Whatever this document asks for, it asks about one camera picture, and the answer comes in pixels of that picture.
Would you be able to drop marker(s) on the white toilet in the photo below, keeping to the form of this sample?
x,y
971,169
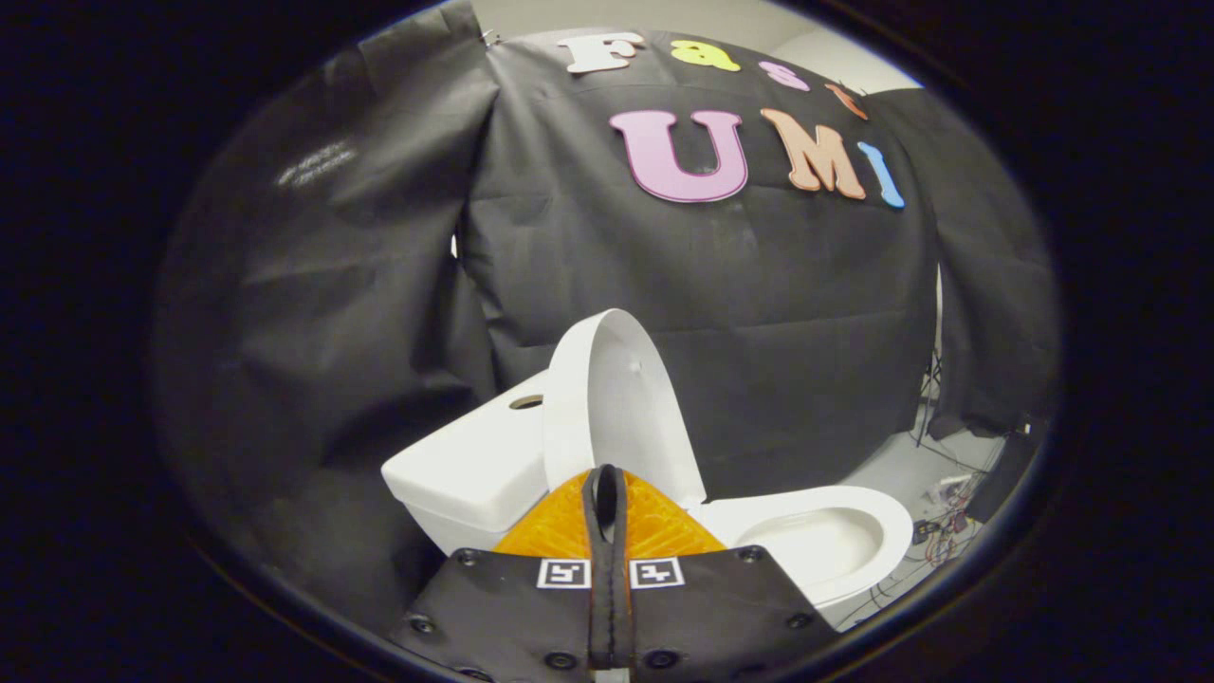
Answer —
x,y
474,465

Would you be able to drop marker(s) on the black box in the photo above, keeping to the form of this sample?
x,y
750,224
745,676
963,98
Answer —
x,y
1005,470

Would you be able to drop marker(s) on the white toilet lid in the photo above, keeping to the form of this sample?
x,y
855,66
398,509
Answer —
x,y
616,408

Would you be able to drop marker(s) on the black backdrop cloth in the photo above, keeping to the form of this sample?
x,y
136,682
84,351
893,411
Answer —
x,y
711,275

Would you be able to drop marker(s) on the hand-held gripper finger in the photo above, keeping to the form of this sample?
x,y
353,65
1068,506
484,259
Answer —
x,y
618,550
597,550

